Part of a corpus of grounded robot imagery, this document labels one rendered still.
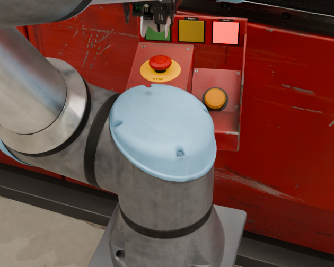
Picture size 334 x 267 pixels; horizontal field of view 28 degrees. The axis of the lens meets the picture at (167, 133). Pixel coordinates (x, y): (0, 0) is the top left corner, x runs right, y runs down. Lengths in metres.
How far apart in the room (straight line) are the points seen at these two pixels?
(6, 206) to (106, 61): 0.71
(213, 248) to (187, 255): 0.04
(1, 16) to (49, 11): 0.03
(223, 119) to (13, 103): 0.59
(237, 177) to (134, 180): 0.88
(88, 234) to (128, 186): 1.20
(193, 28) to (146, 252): 0.53
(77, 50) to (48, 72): 0.85
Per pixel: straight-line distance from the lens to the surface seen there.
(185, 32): 1.23
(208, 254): 0.83
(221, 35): 1.22
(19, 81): 0.65
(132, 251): 0.82
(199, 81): 1.22
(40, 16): 0.43
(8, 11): 0.42
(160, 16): 0.98
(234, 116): 1.20
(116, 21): 1.45
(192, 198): 0.75
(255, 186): 1.61
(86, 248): 1.91
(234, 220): 0.93
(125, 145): 0.71
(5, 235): 1.99
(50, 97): 0.70
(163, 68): 1.15
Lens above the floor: 1.47
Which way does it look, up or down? 41 degrees down
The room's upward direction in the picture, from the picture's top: 2 degrees counter-clockwise
